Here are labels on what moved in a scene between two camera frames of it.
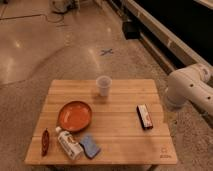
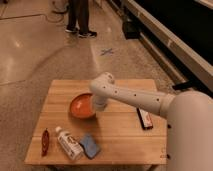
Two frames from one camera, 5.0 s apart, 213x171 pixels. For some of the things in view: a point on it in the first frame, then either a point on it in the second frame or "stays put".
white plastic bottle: (70, 144) stays put
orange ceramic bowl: (74, 116) -> (83, 105)
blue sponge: (90, 146) stays put
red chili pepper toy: (45, 142) stays put
